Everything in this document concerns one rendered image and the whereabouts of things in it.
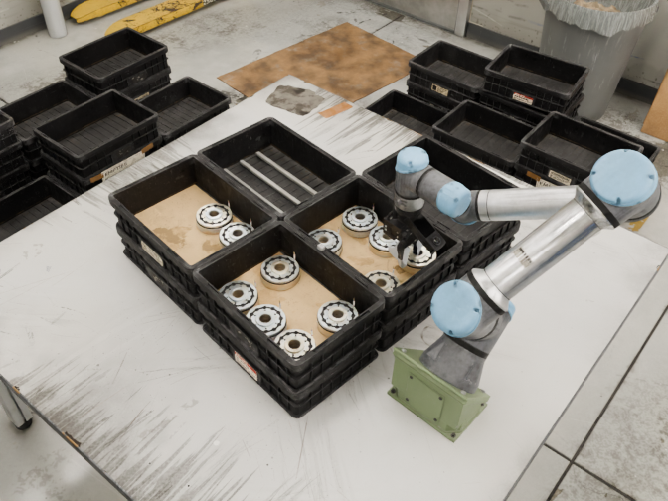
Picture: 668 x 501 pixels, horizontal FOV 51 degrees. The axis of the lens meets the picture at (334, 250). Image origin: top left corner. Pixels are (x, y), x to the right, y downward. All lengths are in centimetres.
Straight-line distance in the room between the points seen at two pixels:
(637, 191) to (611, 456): 143
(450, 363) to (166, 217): 94
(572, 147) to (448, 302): 171
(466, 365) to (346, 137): 121
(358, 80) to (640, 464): 267
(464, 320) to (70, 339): 107
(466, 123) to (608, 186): 192
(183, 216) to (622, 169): 121
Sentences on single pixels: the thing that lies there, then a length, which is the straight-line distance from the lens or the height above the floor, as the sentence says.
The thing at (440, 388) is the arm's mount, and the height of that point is 86.
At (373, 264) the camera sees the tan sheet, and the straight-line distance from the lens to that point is 191.
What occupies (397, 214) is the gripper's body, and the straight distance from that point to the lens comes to 177.
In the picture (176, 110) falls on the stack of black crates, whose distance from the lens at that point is 337.
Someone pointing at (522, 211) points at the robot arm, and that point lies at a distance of 167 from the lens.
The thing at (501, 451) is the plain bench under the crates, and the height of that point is 70.
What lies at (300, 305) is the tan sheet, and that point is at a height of 83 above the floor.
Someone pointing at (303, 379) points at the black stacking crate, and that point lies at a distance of 164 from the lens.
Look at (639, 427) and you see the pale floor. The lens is 282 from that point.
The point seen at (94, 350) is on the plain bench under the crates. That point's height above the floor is 70.
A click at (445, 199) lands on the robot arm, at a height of 119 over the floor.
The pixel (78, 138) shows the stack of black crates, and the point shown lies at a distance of 309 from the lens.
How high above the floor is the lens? 219
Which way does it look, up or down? 44 degrees down
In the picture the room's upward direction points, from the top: 2 degrees clockwise
